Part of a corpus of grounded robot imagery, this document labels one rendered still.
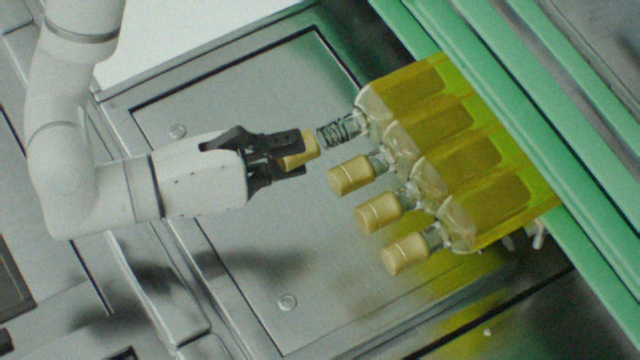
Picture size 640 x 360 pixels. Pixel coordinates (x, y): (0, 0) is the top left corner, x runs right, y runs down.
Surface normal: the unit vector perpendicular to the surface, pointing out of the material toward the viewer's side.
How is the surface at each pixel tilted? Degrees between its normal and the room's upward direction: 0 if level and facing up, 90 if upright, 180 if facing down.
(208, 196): 75
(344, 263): 90
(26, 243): 90
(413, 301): 90
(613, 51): 90
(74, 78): 81
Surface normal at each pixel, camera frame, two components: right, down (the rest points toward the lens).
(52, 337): 0.00, -0.55
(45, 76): 0.03, 0.65
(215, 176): 0.25, 0.75
